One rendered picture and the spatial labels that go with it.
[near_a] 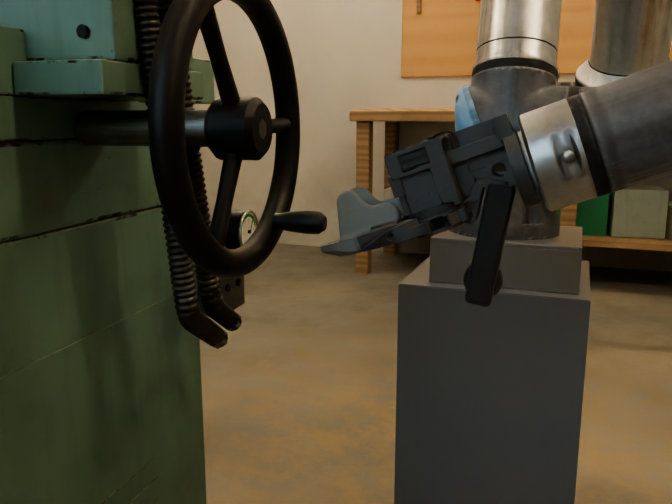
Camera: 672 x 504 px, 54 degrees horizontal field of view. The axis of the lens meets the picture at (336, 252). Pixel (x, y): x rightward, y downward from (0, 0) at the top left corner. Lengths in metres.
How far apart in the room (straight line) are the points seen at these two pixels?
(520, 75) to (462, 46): 3.23
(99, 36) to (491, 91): 0.38
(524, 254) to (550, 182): 0.51
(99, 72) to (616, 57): 0.74
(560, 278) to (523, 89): 0.45
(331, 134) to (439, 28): 0.89
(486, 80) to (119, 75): 0.36
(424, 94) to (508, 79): 3.28
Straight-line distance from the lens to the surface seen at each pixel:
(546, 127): 0.58
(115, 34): 0.64
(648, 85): 0.59
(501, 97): 0.71
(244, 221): 0.94
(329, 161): 4.16
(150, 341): 0.86
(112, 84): 0.62
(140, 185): 0.83
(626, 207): 3.45
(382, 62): 4.06
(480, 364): 1.11
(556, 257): 1.08
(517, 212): 1.11
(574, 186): 0.58
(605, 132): 0.57
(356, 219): 0.62
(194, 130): 0.66
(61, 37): 0.66
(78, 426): 0.77
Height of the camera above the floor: 0.82
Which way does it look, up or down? 12 degrees down
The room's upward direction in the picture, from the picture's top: straight up
